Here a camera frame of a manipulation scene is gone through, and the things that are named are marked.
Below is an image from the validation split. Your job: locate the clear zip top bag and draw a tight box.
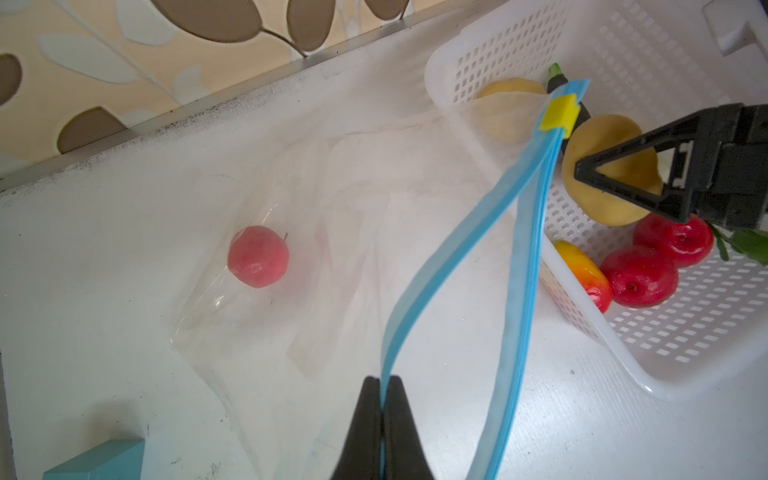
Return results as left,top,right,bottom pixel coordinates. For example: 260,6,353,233
172,93,563,479

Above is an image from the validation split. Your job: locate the red apple middle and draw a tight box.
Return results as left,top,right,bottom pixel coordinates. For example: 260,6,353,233
600,246,679,308

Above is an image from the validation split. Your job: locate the green leafy vegetable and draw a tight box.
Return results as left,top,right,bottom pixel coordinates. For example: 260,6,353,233
709,224,767,266

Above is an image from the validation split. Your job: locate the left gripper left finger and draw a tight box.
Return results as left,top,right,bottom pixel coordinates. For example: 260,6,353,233
330,376,382,480

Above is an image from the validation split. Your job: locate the yellow potato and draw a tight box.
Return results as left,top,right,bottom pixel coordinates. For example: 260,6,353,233
561,114,663,227
474,77,546,143

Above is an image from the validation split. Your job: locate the white plastic basket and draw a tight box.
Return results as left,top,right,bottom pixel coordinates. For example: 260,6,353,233
425,1,767,401

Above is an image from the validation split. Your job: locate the small red apple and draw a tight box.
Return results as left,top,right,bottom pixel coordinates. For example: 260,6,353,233
227,225,289,288

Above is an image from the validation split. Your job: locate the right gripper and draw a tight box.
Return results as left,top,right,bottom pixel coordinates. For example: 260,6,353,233
574,103,767,230

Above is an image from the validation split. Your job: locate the red yellow mango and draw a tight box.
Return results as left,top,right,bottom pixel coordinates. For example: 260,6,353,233
553,240,613,313

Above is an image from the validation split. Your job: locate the teal block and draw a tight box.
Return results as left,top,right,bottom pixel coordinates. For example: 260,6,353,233
42,439,145,480

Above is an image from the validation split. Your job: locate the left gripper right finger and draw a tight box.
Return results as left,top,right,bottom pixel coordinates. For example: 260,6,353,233
382,376,434,480

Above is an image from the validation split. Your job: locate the red apple right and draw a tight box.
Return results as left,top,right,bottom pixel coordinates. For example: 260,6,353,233
633,214,714,268

